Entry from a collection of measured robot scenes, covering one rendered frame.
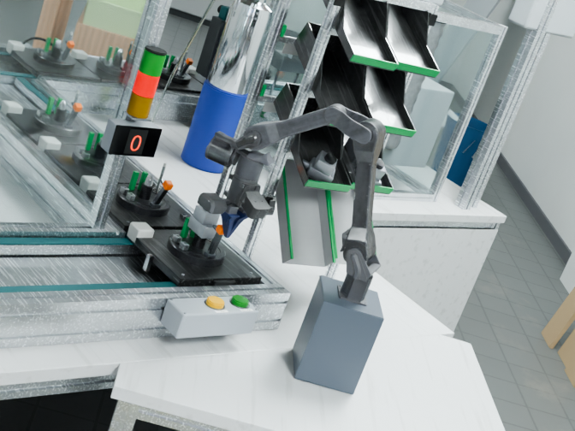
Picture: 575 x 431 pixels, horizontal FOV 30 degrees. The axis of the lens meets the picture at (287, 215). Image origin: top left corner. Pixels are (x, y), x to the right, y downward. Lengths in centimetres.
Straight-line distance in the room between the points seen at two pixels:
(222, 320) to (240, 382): 14
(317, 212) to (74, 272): 67
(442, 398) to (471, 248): 164
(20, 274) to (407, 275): 194
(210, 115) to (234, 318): 117
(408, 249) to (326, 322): 157
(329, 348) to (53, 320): 60
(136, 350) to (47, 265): 29
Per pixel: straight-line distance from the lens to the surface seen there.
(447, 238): 398
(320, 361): 235
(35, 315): 214
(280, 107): 266
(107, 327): 224
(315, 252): 264
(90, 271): 240
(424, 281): 402
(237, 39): 332
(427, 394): 254
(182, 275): 238
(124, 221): 257
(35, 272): 234
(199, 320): 227
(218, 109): 336
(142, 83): 235
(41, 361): 214
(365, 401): 239
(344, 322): 231
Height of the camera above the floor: 195
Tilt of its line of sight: 19 degrees down
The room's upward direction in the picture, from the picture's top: 20 degrees clockwise
